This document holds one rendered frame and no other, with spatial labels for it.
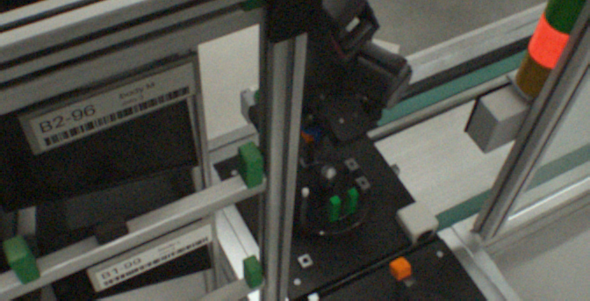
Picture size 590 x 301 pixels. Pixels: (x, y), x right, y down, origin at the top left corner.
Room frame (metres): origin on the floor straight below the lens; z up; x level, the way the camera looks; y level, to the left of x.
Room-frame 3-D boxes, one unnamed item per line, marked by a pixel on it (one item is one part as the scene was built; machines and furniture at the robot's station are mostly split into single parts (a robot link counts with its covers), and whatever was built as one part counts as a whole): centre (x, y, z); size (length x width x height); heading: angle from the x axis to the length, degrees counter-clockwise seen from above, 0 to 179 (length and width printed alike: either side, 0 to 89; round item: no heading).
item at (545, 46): (0.55, -0.27, 1.33); 0.05 x 0.05 x 0.05
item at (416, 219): (0.52, -0.19, 0.97); 0.05 x 0.05 x 0.04; 31
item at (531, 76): (0.55, -0.27, 1.28); 0.05 x 0.05 x 0.05
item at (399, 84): (0.56, -0.07, 1.28); 0.12 x 0.08 x 0.11; 58
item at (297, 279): (0.55, -0.05, 0.96); 0.24 x 0.24 x 0.02; 31
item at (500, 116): (0.55, -0.27, 1.29); 0.12 x 0.05 x 0.25; 121
